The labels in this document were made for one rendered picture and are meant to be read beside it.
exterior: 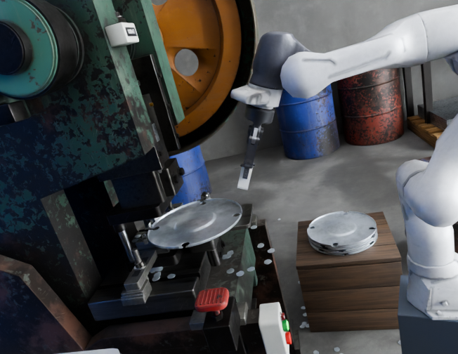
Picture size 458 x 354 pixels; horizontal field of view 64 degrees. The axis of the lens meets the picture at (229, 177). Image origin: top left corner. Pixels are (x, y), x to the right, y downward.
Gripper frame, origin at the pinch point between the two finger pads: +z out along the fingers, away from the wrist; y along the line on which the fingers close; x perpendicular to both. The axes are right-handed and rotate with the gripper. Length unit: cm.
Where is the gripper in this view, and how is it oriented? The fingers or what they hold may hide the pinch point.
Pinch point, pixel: (244, 177)
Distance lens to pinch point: 102.7
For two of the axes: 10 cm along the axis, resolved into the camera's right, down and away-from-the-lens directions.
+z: -1.9, 9.1, 3.7
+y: 1.1, -3.5, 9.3
